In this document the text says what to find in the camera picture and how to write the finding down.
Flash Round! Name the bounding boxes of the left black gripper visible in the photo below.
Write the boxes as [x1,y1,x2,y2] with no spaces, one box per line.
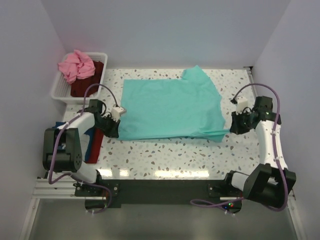
[94,114,120,139]

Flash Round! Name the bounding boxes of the teal t shirt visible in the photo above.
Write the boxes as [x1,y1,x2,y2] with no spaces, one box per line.
[118,65,229,143]

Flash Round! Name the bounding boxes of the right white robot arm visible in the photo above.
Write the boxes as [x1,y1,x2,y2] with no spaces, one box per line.
[222,96,297,211]

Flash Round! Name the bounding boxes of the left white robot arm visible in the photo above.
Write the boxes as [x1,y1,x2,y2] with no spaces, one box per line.
[42,99,126,196]

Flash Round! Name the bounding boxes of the folded red t shirt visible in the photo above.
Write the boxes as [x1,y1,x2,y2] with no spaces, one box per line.
[84,127,104,164]

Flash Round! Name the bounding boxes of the dark red t shirt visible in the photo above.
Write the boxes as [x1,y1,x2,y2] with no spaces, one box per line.
[70,61,104,98]

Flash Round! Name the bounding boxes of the folded blue printed t shirt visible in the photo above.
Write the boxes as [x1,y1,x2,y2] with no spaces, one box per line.
[56,127,95,163]

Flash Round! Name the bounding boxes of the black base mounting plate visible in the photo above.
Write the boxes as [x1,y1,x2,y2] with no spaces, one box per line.
[73,179,242,214]

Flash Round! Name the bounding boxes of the pink t shirt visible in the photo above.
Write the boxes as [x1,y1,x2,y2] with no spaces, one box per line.
[58,49,96,85]

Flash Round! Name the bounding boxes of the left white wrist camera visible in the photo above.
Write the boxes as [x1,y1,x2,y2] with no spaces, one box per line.
[111,106,127,122]

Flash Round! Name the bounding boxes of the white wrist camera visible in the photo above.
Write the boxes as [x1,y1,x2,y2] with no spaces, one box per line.
[231,96,250,115]
[111,106,127,122]

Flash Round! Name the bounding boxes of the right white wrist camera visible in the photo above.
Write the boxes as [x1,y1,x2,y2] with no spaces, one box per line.
[231,96,250,115]

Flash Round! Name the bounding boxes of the aluminium frame rail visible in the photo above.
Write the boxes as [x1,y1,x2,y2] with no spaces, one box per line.
[18,66,308,240]

